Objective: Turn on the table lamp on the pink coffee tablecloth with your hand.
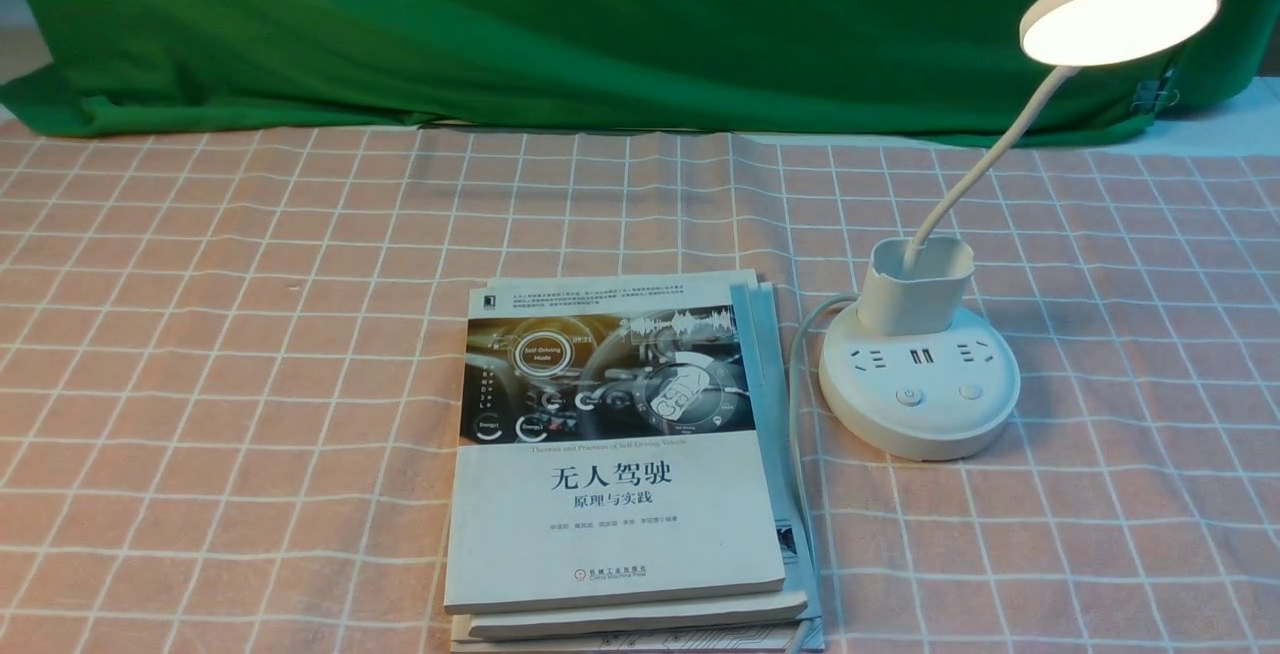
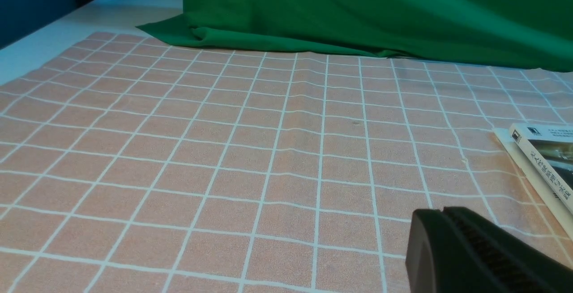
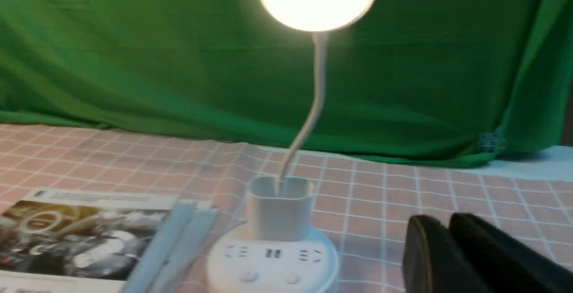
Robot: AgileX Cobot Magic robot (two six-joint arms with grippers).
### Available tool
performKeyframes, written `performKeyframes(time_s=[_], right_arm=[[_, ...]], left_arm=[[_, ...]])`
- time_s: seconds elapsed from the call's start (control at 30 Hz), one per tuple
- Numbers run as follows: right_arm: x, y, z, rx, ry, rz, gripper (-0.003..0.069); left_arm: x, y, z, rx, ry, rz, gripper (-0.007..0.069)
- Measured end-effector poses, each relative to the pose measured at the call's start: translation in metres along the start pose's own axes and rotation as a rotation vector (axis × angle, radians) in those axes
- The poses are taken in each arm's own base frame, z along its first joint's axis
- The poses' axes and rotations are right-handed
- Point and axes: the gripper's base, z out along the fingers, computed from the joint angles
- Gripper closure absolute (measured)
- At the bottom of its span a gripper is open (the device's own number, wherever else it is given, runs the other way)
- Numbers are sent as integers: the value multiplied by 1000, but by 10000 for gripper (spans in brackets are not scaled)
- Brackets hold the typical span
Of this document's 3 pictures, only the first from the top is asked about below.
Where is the middle white book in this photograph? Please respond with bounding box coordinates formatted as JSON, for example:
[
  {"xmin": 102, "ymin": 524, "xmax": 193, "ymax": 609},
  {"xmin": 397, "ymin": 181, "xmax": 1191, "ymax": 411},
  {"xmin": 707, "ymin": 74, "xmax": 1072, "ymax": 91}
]
[{"xmin": 467, "ymin": 279, "xmax": 810, "ymax": 642}]

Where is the metal binder clip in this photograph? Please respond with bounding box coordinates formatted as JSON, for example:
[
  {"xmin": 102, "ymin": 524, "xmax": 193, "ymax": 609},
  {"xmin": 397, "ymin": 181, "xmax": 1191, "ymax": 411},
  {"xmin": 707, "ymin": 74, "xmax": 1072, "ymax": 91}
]
[{"xmin": 1130, "ymin": 77, "xmax": 1180, "ymax": 116}]

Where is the pink checkered tablecloth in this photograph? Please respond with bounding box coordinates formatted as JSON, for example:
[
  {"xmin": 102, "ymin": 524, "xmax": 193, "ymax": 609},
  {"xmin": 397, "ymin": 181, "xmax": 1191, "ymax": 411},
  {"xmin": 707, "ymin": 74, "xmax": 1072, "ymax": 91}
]
[{"xmin": 1, "ymin": 124, "xmax": 1279, "ymax": 653}]

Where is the bottom blue-covered book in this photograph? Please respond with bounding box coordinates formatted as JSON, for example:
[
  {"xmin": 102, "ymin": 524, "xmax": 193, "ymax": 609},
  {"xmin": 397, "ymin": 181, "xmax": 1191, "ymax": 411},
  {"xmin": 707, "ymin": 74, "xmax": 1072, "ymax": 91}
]
[{"xmin": 451, "ymin": 282, "xmax": 827, "ymax": 654}]

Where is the green backdrop cloth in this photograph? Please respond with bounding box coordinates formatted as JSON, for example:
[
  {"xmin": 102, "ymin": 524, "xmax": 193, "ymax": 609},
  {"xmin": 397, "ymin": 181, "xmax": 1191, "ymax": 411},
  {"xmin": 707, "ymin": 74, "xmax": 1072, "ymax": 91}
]
[{"xmin": 3, "ymin": 0, "xmax": 1277, "ymax": 145}]

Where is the self-driving textbook top book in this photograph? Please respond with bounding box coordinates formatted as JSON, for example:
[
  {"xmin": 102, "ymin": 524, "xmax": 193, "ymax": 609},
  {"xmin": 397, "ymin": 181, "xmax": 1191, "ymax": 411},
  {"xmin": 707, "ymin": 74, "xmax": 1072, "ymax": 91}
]
[{"xmin": 444, "ymin": 270, "xmax": 788, "ymax": 616}]

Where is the white desk lamp with sockets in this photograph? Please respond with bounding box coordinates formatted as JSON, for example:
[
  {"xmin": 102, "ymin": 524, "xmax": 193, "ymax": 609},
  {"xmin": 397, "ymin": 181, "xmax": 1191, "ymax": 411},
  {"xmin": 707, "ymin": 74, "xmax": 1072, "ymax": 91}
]
[{"xmin": 818, "ymin": 0, "xmax": 1222, "ymax": 462}]

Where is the white lamp power cable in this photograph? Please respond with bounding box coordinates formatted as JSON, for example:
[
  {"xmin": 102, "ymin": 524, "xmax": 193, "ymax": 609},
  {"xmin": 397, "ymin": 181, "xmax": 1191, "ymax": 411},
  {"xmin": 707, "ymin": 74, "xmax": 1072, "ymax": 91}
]
[{"xmin": 787, "ymin": 293, "xmax": 861, "ymax": 575}]

